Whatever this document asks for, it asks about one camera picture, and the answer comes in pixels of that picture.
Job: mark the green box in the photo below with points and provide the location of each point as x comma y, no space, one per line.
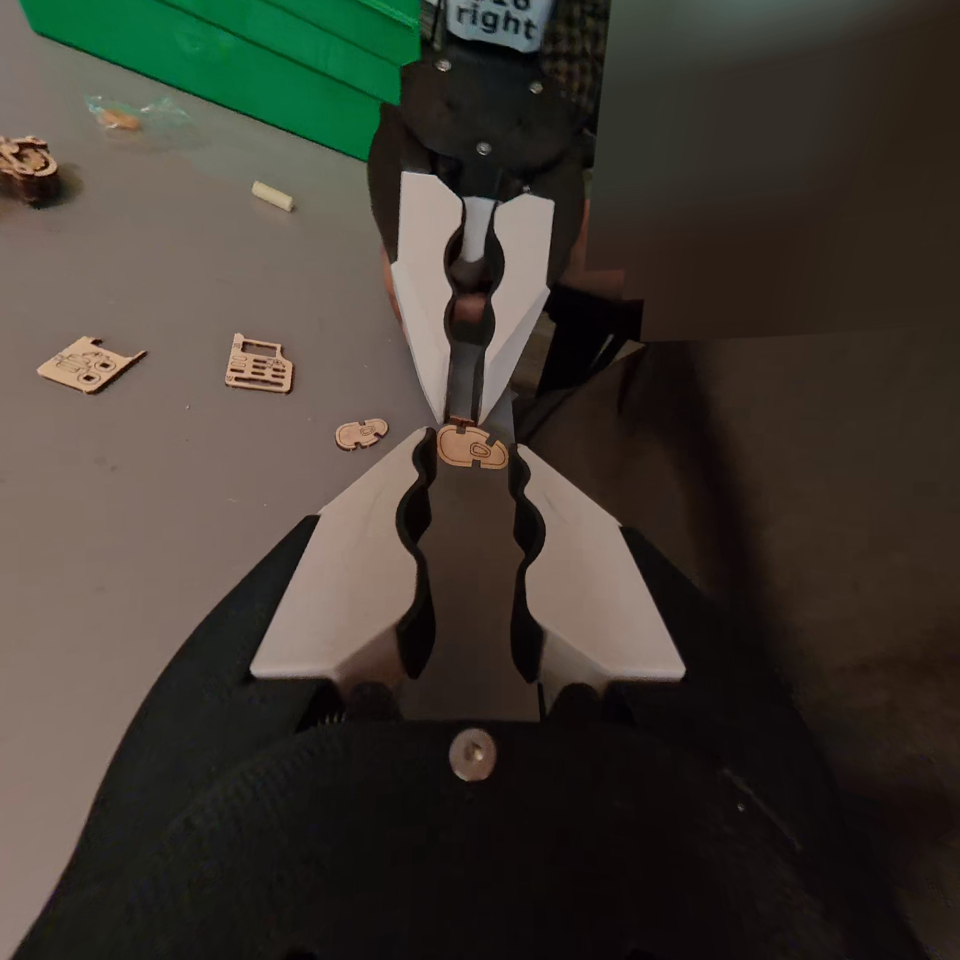
247,60

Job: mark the clear plastic bag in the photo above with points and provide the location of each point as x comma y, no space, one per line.
135,112

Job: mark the oval wooden puzzle piece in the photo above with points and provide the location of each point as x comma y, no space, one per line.
469,448
361,434

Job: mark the grey desk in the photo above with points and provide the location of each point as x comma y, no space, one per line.
150,525

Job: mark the small rectangular wooden piece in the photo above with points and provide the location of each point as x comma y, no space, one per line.
460,421

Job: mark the assembled wooden model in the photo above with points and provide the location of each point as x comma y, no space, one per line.
26,169

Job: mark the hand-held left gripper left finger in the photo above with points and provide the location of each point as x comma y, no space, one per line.
345,585

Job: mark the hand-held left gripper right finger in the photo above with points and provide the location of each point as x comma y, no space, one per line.
600,592

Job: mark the small white cylinder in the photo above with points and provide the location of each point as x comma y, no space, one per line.
272,196

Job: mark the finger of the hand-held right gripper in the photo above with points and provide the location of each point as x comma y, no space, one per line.
420,255
525,262

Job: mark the wooden card with slot cutouts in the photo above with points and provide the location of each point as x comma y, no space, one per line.
259,365

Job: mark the wooden card with oval cutouts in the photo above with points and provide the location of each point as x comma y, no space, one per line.
86,366

